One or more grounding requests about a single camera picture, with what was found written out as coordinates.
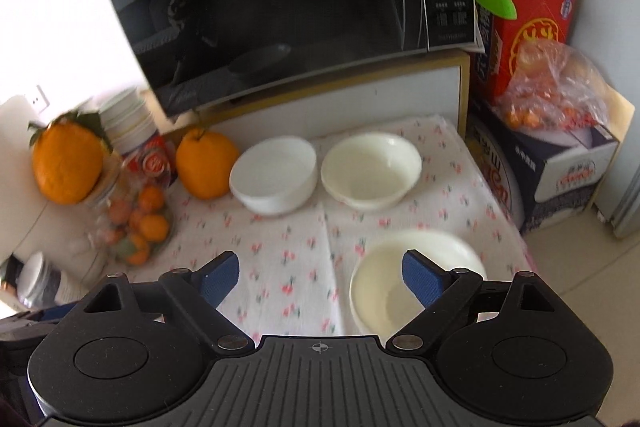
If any cream bowl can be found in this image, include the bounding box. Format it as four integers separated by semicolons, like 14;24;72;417
349;230;489;339
320;132;423;211

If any white wall socket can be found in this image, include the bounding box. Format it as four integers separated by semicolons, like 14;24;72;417
25;85;51;116

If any black microwave oven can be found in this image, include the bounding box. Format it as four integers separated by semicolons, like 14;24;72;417
100;0;479;118

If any cherry print tablecloth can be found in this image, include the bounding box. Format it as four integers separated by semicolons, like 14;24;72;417
85;114;534;339

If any glass jar of small oranges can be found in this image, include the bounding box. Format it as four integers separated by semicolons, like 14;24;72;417
82;146;179;269

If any grey metal cabinet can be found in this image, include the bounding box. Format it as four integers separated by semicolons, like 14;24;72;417
594;71;640;241

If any large orange with leaves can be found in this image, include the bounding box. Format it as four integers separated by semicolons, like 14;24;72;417
29;111;115;206

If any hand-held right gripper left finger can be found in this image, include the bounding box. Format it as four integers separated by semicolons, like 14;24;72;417
82;251;253;352

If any clear plastic bag of snacks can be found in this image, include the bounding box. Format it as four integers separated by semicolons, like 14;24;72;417
497;42;612;144

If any stack of white bowls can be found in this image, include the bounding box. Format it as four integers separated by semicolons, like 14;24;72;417
97;87;159;156

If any red cardboard box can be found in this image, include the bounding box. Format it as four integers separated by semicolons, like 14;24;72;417
472;0;584;108

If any white bowl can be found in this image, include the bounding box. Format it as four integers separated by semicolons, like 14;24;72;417
228;135;319;216

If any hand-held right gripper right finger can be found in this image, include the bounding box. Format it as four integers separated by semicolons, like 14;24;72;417
391;249;558;352

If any blue and white cardboard box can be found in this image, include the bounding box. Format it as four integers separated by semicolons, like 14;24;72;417
469;106;622;236

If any clear jar with dark contents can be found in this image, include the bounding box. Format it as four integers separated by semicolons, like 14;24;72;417
17;251;94;314

